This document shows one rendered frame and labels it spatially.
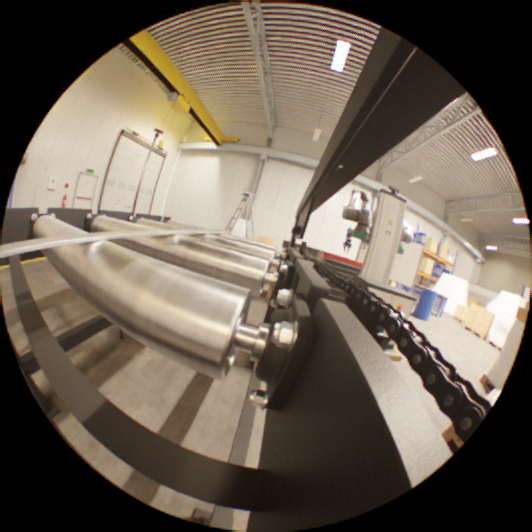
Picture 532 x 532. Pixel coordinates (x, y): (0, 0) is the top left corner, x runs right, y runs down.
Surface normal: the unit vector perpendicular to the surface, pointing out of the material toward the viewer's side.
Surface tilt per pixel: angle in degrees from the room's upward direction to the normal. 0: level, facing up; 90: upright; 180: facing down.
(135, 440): 0
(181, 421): 0
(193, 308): 42
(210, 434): 0
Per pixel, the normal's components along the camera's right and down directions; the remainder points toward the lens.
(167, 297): 0.11, -0.59
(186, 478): 0.25, -0.95
